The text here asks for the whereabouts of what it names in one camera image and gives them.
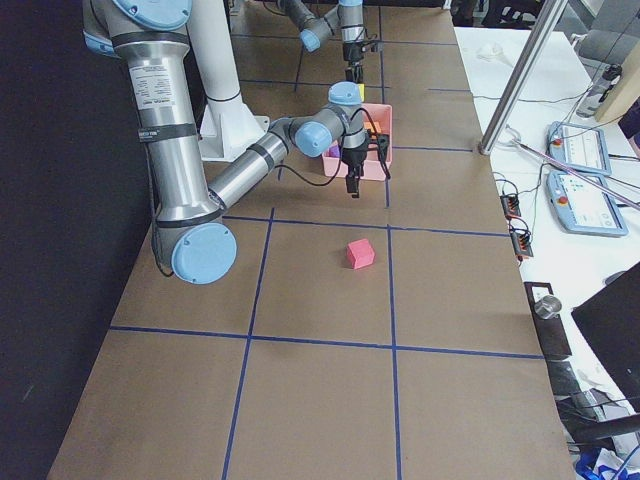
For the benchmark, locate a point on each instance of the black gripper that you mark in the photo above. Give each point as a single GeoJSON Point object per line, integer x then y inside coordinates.
{"type": "Point", "coordinates": [354, 161]}
{"type": "Point", "coordinates": [354, 53]}

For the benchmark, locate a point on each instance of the orange foam block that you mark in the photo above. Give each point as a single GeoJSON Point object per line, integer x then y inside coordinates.
{"type": "Point", "coordinates": [373, 128]}

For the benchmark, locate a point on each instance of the red foam block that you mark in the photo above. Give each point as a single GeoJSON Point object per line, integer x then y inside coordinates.
{"type": "Point", "coordinates": [360, 253]}

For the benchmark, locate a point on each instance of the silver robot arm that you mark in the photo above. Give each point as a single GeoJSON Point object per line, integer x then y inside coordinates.
{"type": "Point", "coordinates": [191, 195]}
{"type": "Point", "coordinates": [346, 17]}

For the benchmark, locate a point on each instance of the pink plastic bin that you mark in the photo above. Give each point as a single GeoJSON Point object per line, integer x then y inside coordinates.
{"type": "Point", "coordinates": [383, 114]}

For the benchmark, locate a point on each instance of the crumpled white paper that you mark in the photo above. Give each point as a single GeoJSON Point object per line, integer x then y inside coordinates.
{"type": "Point", "coordinates": [493, 52]}

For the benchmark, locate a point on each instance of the orange black connector block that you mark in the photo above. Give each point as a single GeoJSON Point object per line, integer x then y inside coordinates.
{"type": "Point", "coordinates": [511, 205]}

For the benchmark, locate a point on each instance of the near teach pendant tablet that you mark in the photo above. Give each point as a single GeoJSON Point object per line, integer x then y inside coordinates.
{"type": "Point", "coordinates": [581, 208]}

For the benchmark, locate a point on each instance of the teach pendant tablet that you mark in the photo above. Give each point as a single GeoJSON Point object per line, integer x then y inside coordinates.
{"type": "Point", "coordinates": [582, 148]}
{"type": "Point", "coordinates": [581, 208]}

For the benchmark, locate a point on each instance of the small metal cup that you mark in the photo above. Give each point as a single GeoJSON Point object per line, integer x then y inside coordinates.
{"type": "Point", "coordinates": [547, 307]}

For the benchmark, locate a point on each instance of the far teach pendant tablet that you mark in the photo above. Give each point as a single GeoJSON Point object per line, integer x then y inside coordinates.
{"type": "Point", "coordinates": [582, 148]}

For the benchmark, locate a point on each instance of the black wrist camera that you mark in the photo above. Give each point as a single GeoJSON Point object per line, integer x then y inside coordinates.
{"type": "Point", "coordinates": [373, 46]}
{"type": "Point", "coordinates": [379, 144]}

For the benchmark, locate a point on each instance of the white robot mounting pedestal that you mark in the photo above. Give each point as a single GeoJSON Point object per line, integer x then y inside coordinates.
{"type": "Point", "coordinates": [228, 125]}

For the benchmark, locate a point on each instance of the aluminium frame post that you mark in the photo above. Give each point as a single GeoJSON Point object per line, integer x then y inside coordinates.
{"type": "Point", "coordinates": [550, 14]}

